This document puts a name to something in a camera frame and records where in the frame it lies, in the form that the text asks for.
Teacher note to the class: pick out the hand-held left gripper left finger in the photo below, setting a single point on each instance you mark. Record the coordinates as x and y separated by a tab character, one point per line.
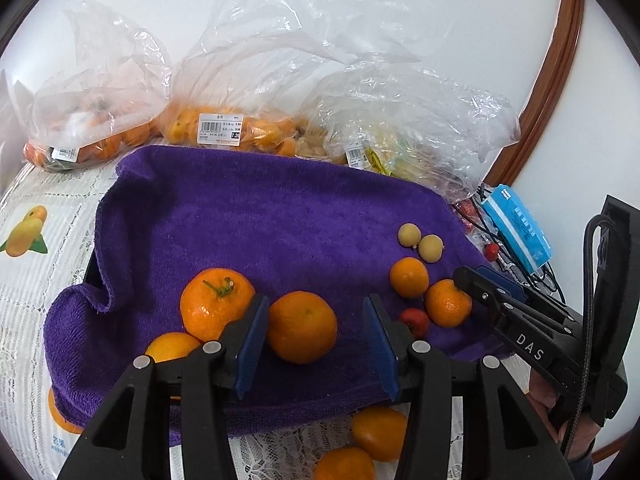
250	345

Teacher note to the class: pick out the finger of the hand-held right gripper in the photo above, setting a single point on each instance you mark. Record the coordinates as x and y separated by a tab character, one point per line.
475	282
505	286

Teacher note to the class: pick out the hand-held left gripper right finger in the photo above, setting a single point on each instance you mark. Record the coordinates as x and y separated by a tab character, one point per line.
380	345

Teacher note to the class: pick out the small red fruit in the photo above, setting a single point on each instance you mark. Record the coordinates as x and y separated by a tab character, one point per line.
415	321
492	250

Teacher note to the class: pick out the large orange with stem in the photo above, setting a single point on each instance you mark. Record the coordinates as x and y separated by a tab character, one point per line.
210	310

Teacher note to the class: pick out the longan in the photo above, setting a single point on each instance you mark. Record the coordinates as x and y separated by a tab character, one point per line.
409	235
430	248

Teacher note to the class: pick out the small orange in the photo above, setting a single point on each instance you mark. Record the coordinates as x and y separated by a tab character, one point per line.
409	277

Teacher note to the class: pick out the purple towel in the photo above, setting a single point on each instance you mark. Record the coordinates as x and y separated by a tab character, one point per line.
275	220

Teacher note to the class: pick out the person's right hand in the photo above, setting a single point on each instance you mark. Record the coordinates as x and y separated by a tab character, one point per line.
545	405

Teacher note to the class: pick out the blue tissue pack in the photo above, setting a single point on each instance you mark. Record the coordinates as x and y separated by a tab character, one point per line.
520	230

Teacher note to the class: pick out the clear bag of yellow fruit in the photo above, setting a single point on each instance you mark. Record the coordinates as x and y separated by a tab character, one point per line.
410	125

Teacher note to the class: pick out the clear bag of stemmed oranges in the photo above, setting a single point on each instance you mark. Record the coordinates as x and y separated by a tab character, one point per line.
100	110

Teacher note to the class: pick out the clear bag of small oranges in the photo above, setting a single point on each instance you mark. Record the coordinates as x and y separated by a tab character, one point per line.
260	60

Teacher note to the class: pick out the brown wooden door frame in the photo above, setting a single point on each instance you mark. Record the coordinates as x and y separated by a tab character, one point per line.
560	85

